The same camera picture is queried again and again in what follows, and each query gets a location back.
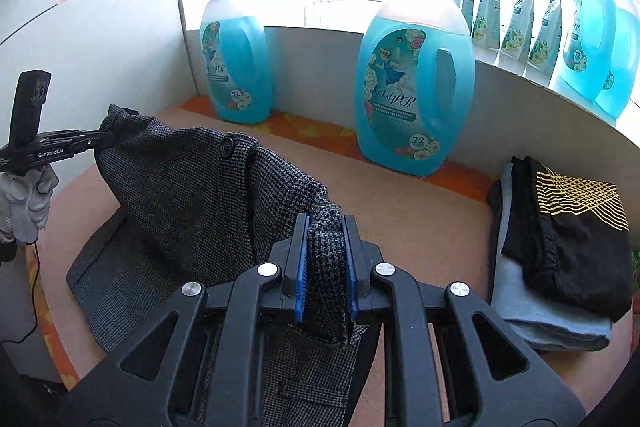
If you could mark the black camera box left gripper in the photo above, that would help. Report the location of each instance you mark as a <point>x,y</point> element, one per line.
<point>30,95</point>

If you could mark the folded light blue garment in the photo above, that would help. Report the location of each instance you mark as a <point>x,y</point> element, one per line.
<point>541,322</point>

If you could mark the grey houndstooth pants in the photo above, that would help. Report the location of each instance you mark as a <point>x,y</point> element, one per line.
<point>196,204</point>

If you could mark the black garment with yellow print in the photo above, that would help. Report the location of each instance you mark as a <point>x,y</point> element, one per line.
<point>569,235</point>

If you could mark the blue detergent bottle far left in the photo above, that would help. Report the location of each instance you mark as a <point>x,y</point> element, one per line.
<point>236,61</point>

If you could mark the large blue detergent bottle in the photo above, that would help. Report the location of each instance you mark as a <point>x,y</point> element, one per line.
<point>414,85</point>

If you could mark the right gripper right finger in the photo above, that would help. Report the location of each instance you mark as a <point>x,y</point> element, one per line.
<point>358,271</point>

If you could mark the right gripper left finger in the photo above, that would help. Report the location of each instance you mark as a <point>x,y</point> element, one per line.
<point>295,273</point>

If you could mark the blue bottle on sill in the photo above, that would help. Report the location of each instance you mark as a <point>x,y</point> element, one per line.
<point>619,83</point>
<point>586,54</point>

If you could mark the left hand in white glove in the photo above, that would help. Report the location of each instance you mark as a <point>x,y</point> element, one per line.
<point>25,204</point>

